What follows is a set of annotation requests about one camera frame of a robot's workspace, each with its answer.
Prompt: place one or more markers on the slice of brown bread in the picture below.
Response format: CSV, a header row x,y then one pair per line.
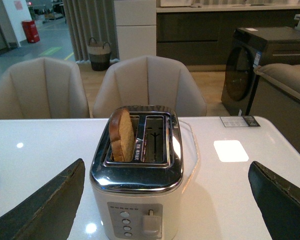
x,y
121,134

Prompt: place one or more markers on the beige chair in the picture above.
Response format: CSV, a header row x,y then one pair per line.
x,y
149,80
43,88

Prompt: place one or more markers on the white pillar cabinet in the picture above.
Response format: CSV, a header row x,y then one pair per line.
x,y
136,28

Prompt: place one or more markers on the label card on table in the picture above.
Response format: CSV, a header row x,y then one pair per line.
x,y
239,121

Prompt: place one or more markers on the red box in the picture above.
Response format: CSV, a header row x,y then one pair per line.
x,y
30,30

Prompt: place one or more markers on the white microwave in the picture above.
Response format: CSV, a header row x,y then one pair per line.
x,y
175,3

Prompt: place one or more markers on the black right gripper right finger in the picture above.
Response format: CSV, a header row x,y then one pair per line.
x,y
278,201

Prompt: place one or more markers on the woven basket with handles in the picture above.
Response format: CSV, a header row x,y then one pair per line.
x,y
99,53

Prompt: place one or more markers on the dark kitchen counter cabinet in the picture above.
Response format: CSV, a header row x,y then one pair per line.
x,y
201,37

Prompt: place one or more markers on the white chrome toaster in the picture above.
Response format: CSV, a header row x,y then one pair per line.
x,y
140,199

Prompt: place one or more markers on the beige chair right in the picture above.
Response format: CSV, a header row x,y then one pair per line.
x,y
149,80

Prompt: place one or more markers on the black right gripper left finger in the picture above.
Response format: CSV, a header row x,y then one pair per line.
x,y
49,213

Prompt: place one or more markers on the beige chair left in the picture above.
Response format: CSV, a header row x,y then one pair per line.
x,y
43,88

